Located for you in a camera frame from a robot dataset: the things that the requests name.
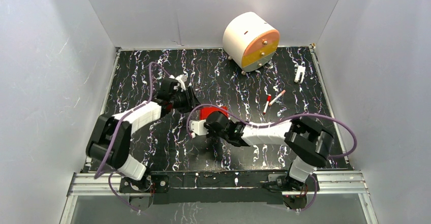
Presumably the red paper box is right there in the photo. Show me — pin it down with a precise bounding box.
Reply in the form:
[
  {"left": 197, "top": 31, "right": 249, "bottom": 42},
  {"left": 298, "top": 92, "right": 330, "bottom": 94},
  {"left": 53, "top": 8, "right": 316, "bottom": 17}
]
[{"left": 200, "top": 106, "right": 230, "bottom": 121}]

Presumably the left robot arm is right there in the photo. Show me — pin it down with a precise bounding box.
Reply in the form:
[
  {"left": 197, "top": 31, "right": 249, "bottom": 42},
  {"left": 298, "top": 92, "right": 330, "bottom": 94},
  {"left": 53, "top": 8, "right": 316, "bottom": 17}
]
[{"left": 86, "top": 75, "right": 200, "bottom": 191}]

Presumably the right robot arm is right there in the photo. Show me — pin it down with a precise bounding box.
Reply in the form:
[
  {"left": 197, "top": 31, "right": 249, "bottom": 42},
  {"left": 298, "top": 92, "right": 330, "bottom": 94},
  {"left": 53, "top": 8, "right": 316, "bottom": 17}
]
[{"left": 203, "top": 111, "right": 334, "bottom": 190}]

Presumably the red capped white pen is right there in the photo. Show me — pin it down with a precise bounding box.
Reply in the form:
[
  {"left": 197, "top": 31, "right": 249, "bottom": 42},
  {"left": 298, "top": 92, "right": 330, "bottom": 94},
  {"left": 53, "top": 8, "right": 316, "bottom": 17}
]
[{"left": 262, "top": 94, "right": 272, "bottom": 115}]

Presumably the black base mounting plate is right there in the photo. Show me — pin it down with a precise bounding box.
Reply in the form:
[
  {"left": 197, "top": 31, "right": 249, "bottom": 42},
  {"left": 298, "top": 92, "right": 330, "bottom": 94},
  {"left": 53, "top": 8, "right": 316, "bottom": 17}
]
[{"left": 119, "top": 170, "right": 320, "bottom": 208}]

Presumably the pink capped white pen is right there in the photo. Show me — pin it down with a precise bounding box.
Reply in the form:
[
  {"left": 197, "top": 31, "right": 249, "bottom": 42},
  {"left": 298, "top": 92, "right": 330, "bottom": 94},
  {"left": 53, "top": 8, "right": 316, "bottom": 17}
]
[{"left": 269, "top": 90, "right": 286, "bottom": 106}]

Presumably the white round drawer cabinet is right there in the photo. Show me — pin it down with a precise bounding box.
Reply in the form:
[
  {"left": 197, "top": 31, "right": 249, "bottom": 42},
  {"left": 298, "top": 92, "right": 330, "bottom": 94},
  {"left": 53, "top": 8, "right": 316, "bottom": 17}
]
[{"left": 222, "top": 12, "right": 280, "bottom": 74}]

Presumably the white clip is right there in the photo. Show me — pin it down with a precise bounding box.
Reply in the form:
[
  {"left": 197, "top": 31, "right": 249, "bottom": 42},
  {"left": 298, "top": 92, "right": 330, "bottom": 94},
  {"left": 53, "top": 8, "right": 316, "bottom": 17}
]
[{"left": 294, "top": 66, "right": 305, "bottom": 84}]

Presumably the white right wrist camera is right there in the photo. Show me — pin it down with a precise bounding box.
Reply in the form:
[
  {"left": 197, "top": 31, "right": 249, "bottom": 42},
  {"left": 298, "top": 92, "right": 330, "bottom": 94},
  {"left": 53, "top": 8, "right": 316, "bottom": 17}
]
[{"left": 189, "top": 119, "right": 208, "bottom": 138}]

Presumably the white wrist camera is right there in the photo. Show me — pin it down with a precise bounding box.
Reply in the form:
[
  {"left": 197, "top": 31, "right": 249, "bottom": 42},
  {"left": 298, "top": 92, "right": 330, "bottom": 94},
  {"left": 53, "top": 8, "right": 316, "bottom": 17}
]
[
  {"left": 189, "top": 119, "right": 208, "bottom": 138},
  {"left": 169, "top": 74, "right": 188, "bottom": 91}
]

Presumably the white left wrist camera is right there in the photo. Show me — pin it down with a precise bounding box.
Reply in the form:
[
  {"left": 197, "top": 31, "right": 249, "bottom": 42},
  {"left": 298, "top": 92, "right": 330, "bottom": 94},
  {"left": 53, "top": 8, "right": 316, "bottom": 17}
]
[{"left": 169, "top": 74, "right": 188, "bottom": 91}]

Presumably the aluminium frame rail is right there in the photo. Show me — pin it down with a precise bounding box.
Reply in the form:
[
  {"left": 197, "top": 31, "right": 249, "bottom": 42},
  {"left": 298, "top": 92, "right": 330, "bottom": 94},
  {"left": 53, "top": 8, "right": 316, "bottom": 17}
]
[{"left": 60, "top": 170, "right": 378, "bottom": 223}]

